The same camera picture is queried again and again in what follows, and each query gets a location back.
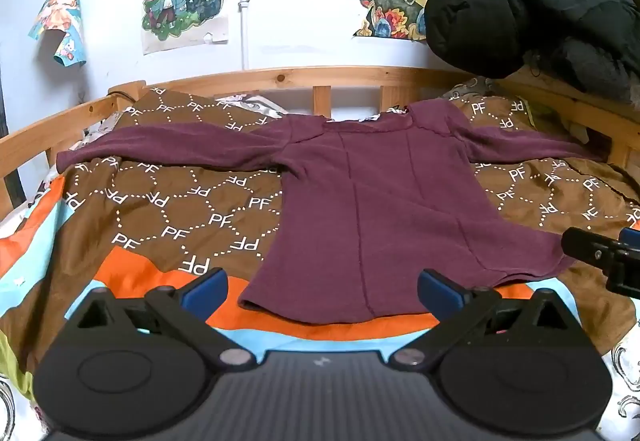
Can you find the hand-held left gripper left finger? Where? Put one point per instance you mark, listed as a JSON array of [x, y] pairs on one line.
[[205, 290]]

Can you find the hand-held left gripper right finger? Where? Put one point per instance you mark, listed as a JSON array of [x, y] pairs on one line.
[[440, 292]]

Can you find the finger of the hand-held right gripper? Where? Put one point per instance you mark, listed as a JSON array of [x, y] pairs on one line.
[[630, 266], [587, 246]]

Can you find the maroon long-sleeve shirt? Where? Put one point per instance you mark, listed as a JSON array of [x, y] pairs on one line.
[[380, 201]]

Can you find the brown printed blanket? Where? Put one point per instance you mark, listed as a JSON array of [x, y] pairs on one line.
[[165, 201]]

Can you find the white printed pillow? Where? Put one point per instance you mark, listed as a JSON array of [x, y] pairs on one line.
[[250, 102]]

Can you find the wooden bed frame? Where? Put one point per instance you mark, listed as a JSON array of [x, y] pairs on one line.
[[280, 77]]

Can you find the curled cartoon wall poster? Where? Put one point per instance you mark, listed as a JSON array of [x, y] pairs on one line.
[[57, 16]]

